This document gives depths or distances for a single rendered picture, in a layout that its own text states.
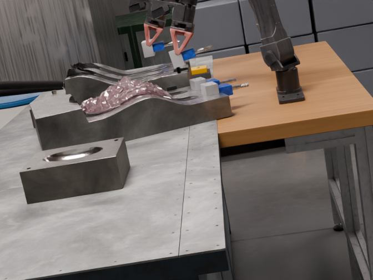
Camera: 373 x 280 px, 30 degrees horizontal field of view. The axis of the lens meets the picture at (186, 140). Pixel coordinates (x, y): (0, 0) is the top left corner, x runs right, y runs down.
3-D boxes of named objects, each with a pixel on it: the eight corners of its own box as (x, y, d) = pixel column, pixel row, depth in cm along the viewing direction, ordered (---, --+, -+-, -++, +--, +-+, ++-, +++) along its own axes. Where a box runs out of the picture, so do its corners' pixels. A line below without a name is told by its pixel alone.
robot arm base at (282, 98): (275, 75, 186) (301, 71, 185) (272, 63, 205) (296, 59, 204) (279, 104, 188) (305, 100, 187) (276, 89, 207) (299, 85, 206)
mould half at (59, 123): (203, 101, 209) (197, 65, 206) (232, 115, 184) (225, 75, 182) (38, 140, 198) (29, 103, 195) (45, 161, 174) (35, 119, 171)
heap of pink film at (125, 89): (166, 92, 202) (161, 65, 200) (181, 101, 185) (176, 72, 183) (78, 112, 196) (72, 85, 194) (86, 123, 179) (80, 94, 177)
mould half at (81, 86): (193, 85, 237) (186, 46, 234) (192, 100, 212) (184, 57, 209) (51, 109, 241) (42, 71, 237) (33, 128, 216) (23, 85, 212)
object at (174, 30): (165, 52, 211) (171, 21, 210) (167, 52, 218) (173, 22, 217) (187, 56, 211) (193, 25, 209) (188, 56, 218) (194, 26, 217)
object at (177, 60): (215, 54, 217) (209, 38, 217) (214, 54, 213) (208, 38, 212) (175, 68, 219) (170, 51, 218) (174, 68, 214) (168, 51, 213)
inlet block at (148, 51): (181, 48, 249) (178, 33, 248) (180, 50, 244) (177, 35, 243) (145, 55, 250) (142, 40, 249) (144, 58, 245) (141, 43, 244)
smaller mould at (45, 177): (130, 166, 155) (124, 136, 153) (122, 189, 141) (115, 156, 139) (43, 181, 157) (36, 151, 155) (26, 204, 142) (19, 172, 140)
